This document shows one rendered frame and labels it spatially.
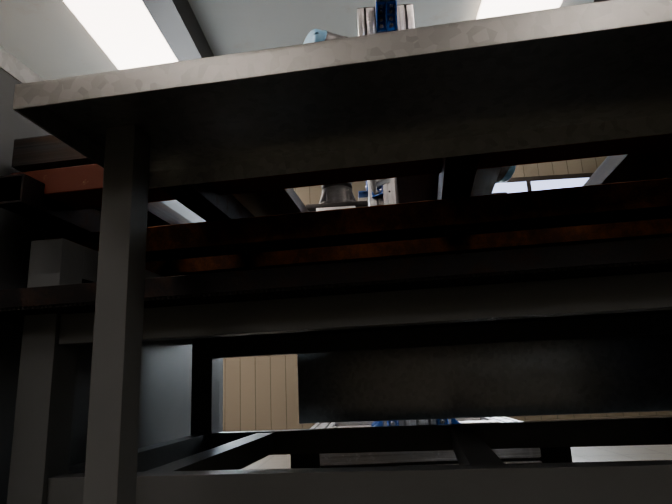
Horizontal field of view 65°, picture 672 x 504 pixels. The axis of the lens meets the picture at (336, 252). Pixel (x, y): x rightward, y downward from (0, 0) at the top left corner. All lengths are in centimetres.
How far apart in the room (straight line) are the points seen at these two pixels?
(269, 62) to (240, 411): 461
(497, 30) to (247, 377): 464
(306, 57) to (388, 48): 8
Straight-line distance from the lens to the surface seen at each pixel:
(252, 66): 58
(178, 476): 89
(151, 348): 155
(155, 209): 132
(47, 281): 101
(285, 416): 498
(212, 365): 157
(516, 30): 57
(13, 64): 124
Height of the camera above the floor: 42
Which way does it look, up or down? 14 degrees up
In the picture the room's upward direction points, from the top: 3 degrees counter-clockwise
